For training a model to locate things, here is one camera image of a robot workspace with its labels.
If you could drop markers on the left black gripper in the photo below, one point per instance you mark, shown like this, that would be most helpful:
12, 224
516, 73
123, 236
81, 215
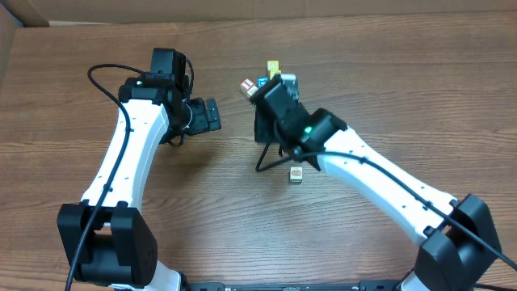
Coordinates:
200, 121

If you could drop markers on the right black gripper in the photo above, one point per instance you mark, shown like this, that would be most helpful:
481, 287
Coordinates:
265, 132

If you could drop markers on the blue-faced wooden block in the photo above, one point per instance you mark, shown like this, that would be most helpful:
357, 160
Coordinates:
296, 174

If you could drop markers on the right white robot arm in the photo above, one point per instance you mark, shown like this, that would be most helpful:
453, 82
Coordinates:
456, 239

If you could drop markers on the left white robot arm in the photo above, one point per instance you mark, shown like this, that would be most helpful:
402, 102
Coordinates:
106, 240

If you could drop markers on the white patterned block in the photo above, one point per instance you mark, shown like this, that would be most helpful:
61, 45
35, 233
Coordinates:
251, 91

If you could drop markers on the blue picture block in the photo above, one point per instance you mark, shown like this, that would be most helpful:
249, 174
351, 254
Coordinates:
262, 81

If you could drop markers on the red letter block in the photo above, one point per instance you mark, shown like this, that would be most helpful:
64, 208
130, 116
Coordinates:
246, 85

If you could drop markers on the near yellow block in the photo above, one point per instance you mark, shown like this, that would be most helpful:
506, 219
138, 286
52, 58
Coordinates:
273, 73

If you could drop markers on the yellow block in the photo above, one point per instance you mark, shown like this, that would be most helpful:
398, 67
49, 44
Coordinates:
273, 65
273, 73

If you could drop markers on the far yellow block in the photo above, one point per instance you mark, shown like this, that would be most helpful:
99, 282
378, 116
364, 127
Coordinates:
273, 65

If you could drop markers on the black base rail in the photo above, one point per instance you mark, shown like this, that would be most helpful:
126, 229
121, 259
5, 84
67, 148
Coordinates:
364, 285

